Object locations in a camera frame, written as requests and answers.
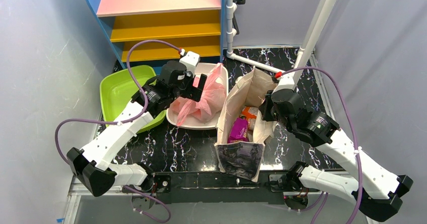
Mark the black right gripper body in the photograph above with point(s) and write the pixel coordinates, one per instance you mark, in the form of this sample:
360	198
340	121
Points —
267	108

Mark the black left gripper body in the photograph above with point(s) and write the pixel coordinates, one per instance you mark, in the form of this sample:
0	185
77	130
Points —
194	86

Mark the pink plastic grocery bag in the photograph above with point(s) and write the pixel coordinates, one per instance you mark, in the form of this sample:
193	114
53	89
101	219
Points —
207	99

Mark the orange Fox's candy bag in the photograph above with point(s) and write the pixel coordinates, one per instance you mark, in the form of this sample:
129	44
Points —
250	114

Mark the beige canvas tote bag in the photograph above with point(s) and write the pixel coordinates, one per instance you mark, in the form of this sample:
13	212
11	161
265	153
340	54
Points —
243	158

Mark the purple snack bag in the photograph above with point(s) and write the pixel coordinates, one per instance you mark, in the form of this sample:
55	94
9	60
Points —
239	131

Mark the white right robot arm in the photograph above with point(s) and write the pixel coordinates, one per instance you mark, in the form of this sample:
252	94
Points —
375	191

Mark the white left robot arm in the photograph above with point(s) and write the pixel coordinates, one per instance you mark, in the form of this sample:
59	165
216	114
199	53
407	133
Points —
92	164

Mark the green plastic tray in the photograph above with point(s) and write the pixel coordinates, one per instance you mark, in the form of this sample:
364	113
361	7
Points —
117	89

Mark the colourful wooden shelf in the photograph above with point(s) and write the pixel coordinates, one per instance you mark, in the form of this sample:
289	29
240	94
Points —
134	28

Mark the white pvc pipe stand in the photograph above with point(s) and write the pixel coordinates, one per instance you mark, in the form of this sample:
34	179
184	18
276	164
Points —
233	30

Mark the aluminium base frame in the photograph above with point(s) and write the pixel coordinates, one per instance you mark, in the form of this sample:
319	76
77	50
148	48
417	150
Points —
187	159

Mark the white camera pole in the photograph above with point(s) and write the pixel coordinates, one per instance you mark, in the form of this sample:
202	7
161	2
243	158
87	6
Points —
317	24

